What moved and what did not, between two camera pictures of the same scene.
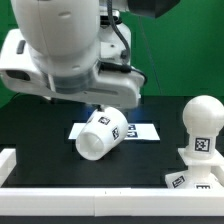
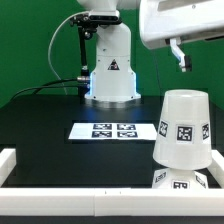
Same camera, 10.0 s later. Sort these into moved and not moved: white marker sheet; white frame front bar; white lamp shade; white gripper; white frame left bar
Moved: white gripper; white lamp shade
Not moved: white frame front bar; white frame left bar; white marker sheet
